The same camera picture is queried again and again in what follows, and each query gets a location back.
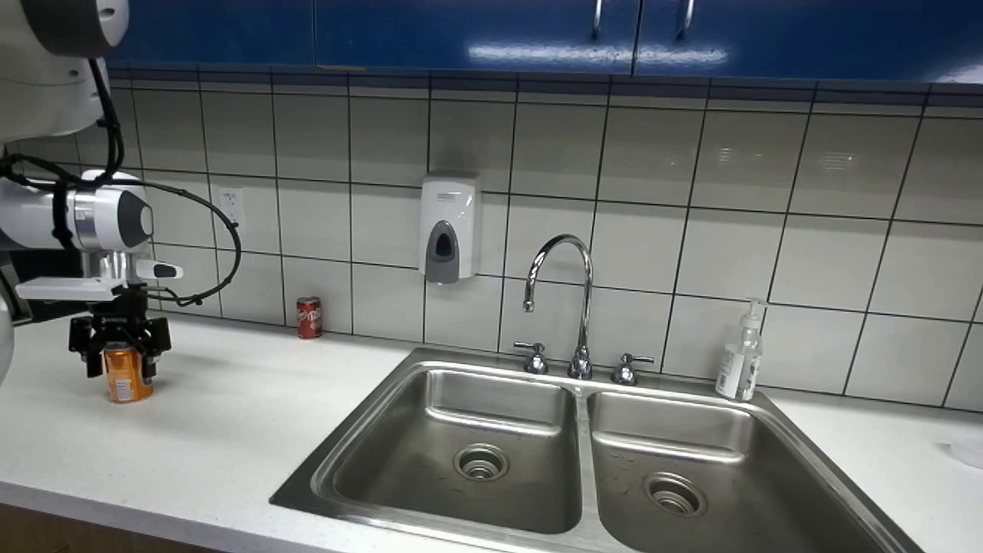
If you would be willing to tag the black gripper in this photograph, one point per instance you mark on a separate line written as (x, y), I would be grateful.
(119, 319)

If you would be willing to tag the orange drink can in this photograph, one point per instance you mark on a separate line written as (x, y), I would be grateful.
(124, 369)

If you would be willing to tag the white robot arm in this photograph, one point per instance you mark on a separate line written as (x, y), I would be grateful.
(70, 223)

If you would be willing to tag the red soda can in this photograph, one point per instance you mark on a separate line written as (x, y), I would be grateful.
(309, 318)

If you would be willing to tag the stainless steel double sink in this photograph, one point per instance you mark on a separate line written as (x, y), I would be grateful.
(481, 453)

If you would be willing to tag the clear soap pump bottle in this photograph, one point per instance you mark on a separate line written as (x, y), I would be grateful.
(742, 361)

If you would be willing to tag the chrome gooseneck faucet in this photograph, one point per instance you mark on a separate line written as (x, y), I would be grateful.
(576, 299)

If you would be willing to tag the blue upper cabinets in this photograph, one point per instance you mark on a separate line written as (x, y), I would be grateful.
(907, 41)

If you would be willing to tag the white wall outlet plate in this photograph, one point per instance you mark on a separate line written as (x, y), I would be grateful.
(232, 202)

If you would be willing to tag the white wall soap dispenser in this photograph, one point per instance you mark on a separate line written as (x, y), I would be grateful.
(448, 228)

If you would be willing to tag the left faucet handle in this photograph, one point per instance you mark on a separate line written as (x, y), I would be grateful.
(534, 357)

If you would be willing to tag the faucet handle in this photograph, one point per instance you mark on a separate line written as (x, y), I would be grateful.
(534, 357)
(628, 369)

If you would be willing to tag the right faucet handle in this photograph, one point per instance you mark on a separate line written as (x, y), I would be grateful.
(628, 369)

